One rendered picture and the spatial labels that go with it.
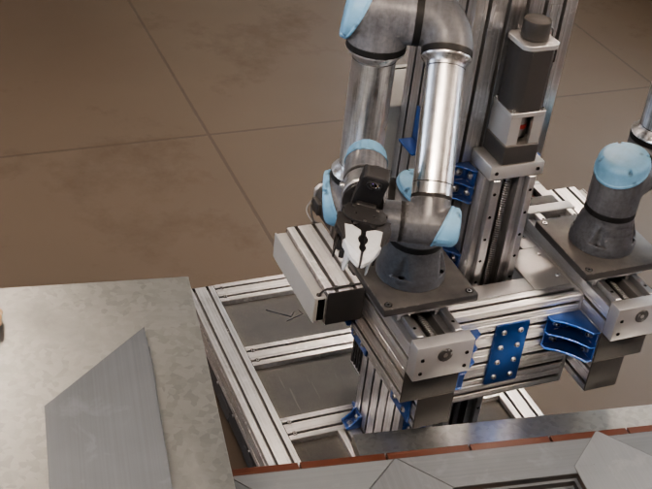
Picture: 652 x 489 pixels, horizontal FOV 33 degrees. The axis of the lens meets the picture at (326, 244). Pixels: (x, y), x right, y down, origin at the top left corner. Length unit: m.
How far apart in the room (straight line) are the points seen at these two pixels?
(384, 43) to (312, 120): 3.04
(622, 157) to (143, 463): 1.26
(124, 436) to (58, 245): 2.34
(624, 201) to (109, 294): 1.13
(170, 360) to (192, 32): 3.90
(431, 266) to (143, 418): 0.73
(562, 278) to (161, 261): 1.89
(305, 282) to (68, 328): 0.58
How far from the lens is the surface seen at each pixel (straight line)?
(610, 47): 6.38
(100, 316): 2.21
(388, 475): 2.21
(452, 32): 2.07
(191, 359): 2.11
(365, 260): 1.70
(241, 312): 3.57
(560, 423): 2.67
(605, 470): 2.34
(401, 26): 2.07
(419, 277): 2.34
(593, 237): 2.58
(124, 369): 2.06
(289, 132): 5.00
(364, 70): 2.13
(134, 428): 1.95
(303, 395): 3.30
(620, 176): 2.51
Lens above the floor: 2.44
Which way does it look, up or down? 35 degrees down
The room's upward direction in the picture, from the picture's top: 7 degrees clockwise
